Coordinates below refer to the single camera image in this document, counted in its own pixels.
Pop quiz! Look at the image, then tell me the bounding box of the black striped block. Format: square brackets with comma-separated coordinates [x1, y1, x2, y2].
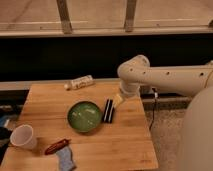
[102, 99, 115, 123]

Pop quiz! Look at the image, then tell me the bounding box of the green ceramic bowl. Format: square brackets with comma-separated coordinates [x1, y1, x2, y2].
[67, 101, 102, 133]

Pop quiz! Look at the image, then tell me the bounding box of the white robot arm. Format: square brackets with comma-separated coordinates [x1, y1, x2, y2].
[113, 55, 213, 171]

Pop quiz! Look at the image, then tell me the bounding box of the white tube bottle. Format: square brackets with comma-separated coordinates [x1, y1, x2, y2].
[64, 75, 94, 90]

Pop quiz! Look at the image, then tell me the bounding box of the blue grey sponge cloth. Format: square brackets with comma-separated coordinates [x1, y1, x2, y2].
[56, 146, 75, 171]

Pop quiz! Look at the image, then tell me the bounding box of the red brown sausage toy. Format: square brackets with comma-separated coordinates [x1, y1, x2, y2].
[45, 139, 69, 155]

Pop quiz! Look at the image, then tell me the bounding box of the white paper cup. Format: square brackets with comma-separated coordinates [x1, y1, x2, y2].
[10, 124, 37, 150]

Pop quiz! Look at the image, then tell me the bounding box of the black cable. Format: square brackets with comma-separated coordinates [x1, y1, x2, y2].
[148, 87, 159, 131]

